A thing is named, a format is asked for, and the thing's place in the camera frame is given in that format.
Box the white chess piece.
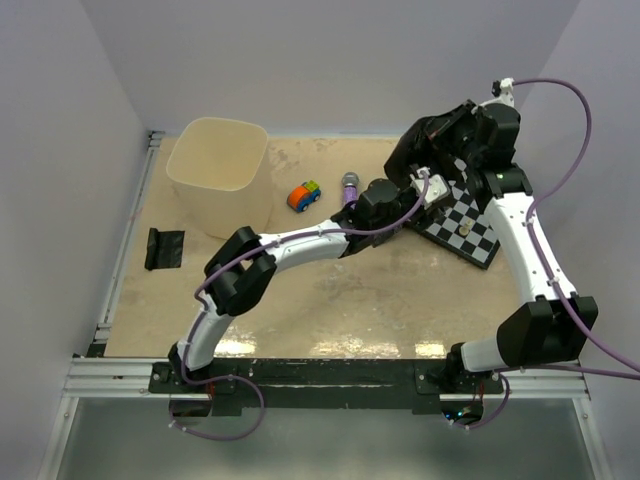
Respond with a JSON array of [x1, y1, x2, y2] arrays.
[[458, 220, 474, 237]]

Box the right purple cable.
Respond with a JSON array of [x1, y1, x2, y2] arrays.
[[449, 77, 640, 430]]

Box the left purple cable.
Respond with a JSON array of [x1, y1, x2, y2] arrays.
[[168, 169, 431, 440]]

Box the black white chessboard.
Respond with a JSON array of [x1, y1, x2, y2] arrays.
[[408, 182, 500, 270]]

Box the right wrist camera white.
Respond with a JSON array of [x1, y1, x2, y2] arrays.
[[491, 77, 515, 107]]

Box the small black block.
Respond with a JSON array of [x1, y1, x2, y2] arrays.
[[144, 228, 185, 271]]

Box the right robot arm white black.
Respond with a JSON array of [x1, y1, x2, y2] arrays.
[[417, 101, 598, 393]]

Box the beige plastic trash bin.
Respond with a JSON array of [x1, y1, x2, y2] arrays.
[[166, 117, 274, 239]]

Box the colourful toy car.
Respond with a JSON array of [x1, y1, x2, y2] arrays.
[[287, 180, 321, 213]]

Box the black trash bag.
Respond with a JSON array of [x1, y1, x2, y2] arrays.
[[384, 116, 446, 189]]

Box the purple cable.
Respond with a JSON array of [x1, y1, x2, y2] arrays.
[[168, 169, 431, 440], [449, 77, 640, 430]]

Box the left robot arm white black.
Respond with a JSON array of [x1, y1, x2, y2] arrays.
[[168, 177, 424, 392]]

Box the purple glitter microphone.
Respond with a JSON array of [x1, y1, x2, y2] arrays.
[[341, 171, 360, 206]]

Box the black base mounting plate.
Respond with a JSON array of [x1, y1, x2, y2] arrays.
[[149, 358, 503, 417]]

